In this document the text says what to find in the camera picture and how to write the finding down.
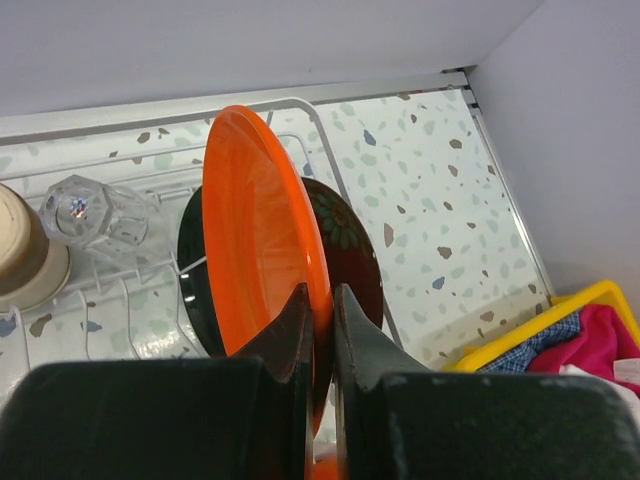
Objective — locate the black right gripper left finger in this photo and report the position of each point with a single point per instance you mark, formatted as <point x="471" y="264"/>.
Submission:
<point x="247" y="416"/>

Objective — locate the blue cloth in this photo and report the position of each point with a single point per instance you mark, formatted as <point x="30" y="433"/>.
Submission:
<point x="518" y="359"/>

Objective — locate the beige steel cup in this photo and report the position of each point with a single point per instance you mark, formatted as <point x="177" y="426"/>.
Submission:
<point x="34" y="268"/>

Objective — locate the orange plate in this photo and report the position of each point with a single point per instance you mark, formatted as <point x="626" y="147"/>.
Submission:
<point x="261" y="239"/>

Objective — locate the yellow plastic basket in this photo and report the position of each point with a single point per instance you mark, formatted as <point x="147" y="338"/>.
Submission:
<point x="604" y="292"/>

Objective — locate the pink cloth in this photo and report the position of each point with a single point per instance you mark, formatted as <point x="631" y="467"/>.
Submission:
<point x="603" y="348"/>

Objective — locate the clear wire dish rack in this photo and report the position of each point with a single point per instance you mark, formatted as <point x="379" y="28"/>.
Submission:
<point x="104" y="311"/>

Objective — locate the red floral plate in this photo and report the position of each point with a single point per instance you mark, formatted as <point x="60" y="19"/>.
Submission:
<point x="349" y="253"/>

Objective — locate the orange bowl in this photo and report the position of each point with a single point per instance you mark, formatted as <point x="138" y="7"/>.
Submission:
<point x="328" y="469"/>

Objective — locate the clear glass cup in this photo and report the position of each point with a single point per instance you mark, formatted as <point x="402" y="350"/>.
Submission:
<point x="111" y="223"/>

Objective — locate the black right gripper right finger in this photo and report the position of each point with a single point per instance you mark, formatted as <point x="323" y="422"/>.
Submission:
<point x="397" y="419"/>

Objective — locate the black plate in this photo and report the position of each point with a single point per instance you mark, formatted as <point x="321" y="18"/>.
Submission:
<point x="194" y="279"/>

